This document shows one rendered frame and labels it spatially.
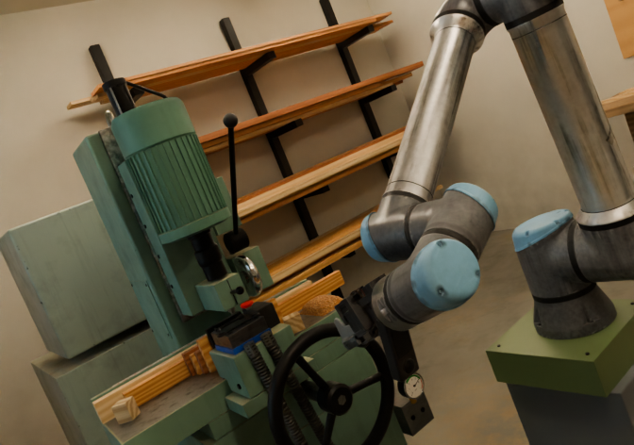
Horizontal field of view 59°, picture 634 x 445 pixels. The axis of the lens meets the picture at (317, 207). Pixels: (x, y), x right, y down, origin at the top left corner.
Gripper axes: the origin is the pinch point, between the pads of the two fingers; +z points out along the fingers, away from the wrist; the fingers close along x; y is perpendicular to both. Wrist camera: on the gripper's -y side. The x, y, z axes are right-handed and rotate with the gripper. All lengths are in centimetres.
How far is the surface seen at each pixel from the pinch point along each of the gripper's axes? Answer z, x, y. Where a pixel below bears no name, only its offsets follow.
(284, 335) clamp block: 12.1, 5.6, 8.2
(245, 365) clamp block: 12.5, 15.6, 7.2
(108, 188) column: 39, 15, 64
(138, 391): 36, 32, 15
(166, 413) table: 24.0, 30.6, 7.7
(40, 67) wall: 212, -30, 230
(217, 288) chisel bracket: 28.0, 7.3, 26.1
